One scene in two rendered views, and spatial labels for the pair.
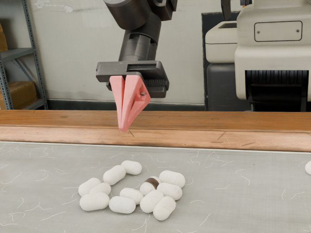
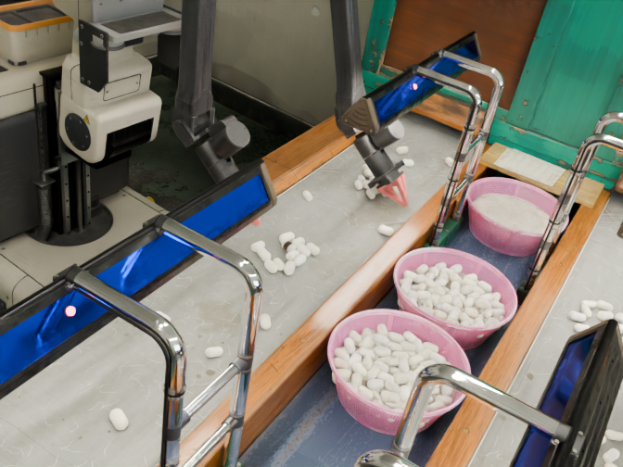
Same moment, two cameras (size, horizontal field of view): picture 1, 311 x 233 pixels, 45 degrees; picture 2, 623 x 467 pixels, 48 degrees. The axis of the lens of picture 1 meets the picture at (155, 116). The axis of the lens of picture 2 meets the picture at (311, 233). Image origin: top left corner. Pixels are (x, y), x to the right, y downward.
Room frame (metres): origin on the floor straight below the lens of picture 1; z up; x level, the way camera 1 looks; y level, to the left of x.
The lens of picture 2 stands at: (0.23, 1.25, 1.66)
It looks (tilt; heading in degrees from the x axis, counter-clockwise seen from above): 34 degrees down; 278
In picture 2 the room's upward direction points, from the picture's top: 11 degrees clockwise
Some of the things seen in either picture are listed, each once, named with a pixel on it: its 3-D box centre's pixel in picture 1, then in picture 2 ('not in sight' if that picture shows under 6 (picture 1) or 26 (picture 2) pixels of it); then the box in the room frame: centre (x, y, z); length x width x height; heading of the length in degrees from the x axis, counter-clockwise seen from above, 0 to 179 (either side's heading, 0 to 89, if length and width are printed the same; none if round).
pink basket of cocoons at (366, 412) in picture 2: not in sight; (393, 375); (0.16, 0.28, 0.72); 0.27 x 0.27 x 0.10
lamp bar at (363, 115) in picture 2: not in sight; (423, 73); (0.26, -0.33, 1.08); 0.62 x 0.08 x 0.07; 72
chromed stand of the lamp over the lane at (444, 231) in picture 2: not in sight; (434, 155); (0.18, -0.30, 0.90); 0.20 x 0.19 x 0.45; 72
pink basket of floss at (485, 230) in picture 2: not in sight; (512, 219); (-0.06, -0.40, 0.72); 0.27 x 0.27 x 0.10
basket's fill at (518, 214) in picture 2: not in sight; (510, 222); (-0.06, -0.40, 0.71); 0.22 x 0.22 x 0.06
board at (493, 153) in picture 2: not in sight; (540, 173); (-0.13, -0.61, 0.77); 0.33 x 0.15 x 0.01; 162
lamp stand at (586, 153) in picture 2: not in sight; (598, 221); (-0.20, -0.18, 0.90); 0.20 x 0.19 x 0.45; 72
